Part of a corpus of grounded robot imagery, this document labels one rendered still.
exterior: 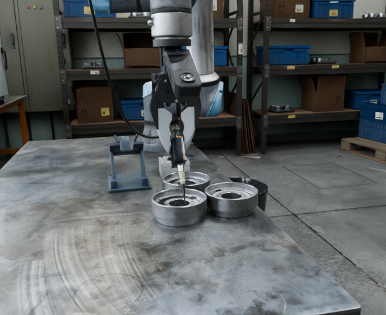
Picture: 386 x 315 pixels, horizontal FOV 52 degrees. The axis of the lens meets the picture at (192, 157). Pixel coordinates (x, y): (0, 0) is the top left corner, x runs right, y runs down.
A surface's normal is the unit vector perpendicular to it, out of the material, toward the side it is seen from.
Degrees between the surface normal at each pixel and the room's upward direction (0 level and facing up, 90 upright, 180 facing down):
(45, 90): 90
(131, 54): 82
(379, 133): 90
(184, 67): 32
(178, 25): 91
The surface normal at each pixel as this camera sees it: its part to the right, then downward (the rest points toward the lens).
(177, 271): -0.02, -0.97
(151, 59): 0.25, 0.12
